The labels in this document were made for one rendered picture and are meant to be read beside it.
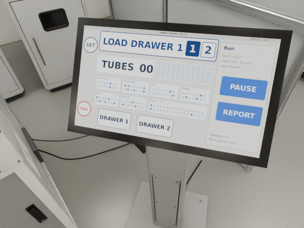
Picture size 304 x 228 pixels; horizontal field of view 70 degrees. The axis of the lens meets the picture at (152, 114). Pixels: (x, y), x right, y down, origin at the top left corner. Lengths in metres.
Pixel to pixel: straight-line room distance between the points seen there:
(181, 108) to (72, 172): 1.34
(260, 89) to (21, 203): 0.93
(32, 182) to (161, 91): 0.63
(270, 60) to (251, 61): 0.04
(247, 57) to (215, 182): 1.20
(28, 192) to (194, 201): 0.96
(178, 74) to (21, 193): 0.75
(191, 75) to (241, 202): 1.20
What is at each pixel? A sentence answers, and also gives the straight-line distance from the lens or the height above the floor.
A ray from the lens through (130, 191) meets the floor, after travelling 1.58.
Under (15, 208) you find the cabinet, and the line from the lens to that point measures 1.06.
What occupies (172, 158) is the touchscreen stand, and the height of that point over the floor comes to 0.76.
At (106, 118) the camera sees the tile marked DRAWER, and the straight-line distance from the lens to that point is 0.59.
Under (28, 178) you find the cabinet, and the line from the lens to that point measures 0.95.
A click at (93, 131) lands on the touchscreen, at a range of 0.61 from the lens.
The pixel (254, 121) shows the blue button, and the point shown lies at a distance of 0.55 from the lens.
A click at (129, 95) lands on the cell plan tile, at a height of 1.06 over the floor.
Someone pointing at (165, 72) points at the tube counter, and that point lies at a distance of 0.54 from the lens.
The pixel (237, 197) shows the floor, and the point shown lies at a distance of 1.62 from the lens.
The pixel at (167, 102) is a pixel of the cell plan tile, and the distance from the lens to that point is 0.54.
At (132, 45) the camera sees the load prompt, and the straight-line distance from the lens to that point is 0.58.
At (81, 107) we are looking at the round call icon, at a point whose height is 1.02.
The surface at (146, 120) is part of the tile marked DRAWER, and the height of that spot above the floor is 1.01.
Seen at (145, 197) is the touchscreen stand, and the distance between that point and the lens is 1.51.
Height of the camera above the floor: 1.41
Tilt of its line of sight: 44 degrees down
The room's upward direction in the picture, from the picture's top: 3 degrees counter-clockwise
